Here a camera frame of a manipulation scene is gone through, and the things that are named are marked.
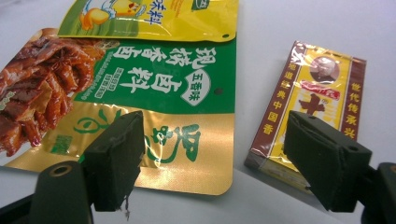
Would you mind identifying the yellow spout pouch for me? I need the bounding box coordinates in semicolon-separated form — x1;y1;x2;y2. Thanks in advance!
57;0;240;43

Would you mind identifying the yellow and brown spice box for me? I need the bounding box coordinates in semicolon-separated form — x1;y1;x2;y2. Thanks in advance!
244;40;367;194

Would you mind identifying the green and gold seasoning packet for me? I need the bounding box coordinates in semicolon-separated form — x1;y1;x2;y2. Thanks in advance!
0;27;237;196

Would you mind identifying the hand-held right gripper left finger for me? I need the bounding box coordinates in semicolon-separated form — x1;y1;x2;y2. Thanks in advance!
81;110;147;213

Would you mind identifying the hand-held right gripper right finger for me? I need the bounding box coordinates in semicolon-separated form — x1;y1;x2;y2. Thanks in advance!
283;109;374;213

